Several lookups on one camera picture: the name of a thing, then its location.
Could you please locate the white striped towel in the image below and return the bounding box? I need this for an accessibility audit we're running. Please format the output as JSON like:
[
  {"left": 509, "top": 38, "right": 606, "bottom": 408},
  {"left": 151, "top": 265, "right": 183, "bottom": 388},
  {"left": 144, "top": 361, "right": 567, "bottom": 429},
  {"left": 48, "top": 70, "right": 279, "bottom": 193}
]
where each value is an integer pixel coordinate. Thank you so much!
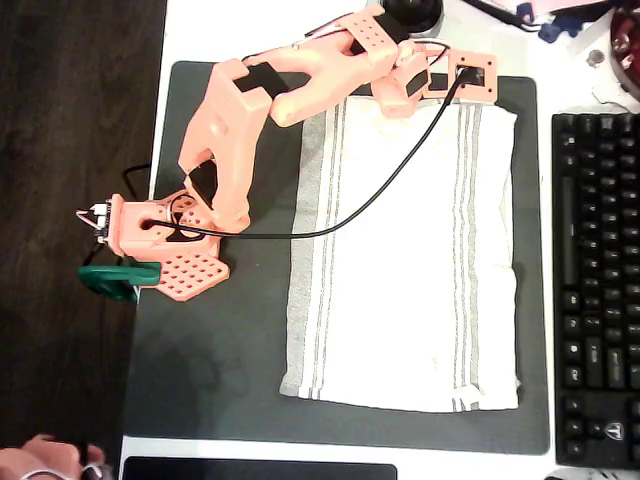
[{"left": 278, "top": 94, "right": 522, "bottom": 415}]

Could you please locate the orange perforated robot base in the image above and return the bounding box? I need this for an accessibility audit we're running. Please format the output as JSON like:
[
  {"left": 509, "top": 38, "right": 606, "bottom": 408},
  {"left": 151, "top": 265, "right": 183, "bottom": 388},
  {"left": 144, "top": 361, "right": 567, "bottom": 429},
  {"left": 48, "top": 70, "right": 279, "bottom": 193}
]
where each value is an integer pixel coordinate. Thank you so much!
[{"left": 107, "top": 192, "right": 234, "bottom": 304}]

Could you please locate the person's hand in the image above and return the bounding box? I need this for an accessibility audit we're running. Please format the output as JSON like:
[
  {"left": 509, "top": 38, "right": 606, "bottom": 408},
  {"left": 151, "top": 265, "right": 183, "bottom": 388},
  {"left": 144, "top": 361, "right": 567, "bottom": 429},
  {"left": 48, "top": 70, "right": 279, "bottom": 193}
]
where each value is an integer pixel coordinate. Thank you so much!
[{"left": 0, "top": 433, "right": 114, "bottom": 480}]

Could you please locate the black dome on clear base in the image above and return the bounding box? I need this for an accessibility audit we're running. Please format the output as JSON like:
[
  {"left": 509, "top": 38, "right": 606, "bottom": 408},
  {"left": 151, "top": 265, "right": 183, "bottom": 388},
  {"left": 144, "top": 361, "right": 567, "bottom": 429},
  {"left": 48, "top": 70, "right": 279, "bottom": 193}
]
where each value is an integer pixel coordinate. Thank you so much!
[{"left": 382, "top": 0, "right": 446, "bottom": 40}]

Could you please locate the large blue connector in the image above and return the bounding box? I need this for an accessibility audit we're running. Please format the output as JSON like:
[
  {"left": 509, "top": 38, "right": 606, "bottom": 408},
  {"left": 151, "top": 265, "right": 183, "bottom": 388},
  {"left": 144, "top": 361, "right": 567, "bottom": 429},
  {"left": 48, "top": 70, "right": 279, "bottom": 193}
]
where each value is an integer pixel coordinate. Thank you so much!
[{"left": 538, "top": 12, "right": 581, "bottom": 45}]

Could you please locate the pink paper sheet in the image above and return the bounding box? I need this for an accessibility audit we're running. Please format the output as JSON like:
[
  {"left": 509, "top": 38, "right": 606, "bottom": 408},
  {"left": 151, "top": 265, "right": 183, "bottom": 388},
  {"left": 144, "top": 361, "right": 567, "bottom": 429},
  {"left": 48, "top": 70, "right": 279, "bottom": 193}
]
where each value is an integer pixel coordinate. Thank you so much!
[{"left": 529, "top": 0, "right": 621, "bottom": 14}]

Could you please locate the red round container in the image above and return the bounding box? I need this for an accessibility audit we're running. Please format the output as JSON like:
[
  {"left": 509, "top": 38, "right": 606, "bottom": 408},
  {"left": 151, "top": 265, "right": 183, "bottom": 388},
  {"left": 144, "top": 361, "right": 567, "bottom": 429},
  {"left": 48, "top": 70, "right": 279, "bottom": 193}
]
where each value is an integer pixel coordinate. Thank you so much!
[{"left": 608, "top": 7, "right": 640, "bottom": 96}]

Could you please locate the black keyboard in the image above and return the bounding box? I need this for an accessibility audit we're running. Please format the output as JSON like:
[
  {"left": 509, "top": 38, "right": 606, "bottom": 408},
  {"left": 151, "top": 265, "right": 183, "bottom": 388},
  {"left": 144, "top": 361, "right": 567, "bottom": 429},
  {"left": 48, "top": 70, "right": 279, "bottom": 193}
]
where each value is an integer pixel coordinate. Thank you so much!
[{"left": 551, "top": 112, "right": 640, "bottom": 471}]

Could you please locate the small controller board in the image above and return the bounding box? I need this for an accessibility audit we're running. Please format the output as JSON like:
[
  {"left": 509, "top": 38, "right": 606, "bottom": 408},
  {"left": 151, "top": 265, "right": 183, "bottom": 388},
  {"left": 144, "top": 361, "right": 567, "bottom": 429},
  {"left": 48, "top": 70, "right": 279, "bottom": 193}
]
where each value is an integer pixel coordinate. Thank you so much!
[{"left": 76, "top": 199, "right": 114, "bottom": 246}]

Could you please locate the dark grey desk mat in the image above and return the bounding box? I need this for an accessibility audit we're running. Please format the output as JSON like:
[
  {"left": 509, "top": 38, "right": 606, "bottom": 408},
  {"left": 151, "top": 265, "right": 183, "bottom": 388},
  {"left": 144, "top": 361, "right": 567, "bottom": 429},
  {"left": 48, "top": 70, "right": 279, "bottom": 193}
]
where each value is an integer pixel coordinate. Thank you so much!
[{"left": 121, "top": 60, "right": 551, "bottom": 456}]

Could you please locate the green table clamp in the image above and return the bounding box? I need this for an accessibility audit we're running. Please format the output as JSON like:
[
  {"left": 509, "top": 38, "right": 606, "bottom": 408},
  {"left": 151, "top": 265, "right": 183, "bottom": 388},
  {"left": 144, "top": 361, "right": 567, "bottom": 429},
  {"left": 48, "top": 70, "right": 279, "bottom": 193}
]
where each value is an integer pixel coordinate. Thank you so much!
[{"left": 78, "top": 261, "right": 162, "bottom": 304}]

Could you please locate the black flat pad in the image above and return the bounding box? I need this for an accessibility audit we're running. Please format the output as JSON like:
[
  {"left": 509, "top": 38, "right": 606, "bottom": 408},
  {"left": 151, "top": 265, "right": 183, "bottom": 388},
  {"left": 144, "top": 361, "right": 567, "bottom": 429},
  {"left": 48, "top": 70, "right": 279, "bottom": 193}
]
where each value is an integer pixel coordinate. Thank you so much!
[{"left": 123, "top": 455, "right": 399, "bottom": 480}]

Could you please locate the orange square camera mount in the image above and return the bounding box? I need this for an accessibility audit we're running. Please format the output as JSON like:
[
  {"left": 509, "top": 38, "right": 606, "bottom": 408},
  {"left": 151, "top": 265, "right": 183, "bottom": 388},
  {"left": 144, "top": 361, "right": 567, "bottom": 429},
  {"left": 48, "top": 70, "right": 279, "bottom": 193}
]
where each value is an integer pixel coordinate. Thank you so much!
[{"left": 424, "top": 49, "right": 499, "bottom": 104}]

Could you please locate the black camera cable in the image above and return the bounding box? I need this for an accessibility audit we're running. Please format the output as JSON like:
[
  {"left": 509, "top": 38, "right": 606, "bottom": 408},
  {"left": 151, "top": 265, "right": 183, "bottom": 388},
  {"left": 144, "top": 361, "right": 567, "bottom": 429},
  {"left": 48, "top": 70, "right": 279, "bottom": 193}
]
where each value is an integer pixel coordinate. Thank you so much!
[{"left": 164, "top": 67, "right": 469, "bottom": 242}]

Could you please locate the thin black cable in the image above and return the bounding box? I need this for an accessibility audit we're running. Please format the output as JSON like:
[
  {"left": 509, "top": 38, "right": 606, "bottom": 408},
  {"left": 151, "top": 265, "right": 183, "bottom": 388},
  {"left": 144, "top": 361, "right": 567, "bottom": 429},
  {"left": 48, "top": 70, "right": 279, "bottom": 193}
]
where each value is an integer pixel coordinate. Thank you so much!
[{"left": 462, "top": 0, "right": 541, "bottom": 32}]

